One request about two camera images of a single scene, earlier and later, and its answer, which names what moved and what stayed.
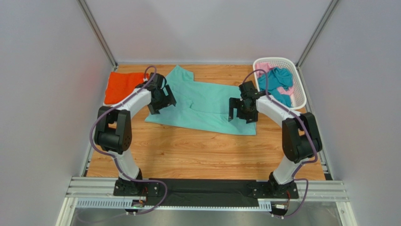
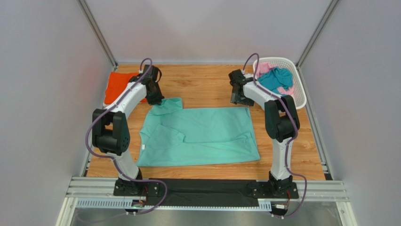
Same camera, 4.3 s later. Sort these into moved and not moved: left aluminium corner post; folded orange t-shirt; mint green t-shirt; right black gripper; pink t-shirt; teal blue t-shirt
Moved: right black gripper; mint green t-shirt
Not moved: teal blue t-shirt; folded orange t-shirt; pink t-shirt; left aluminium corner post
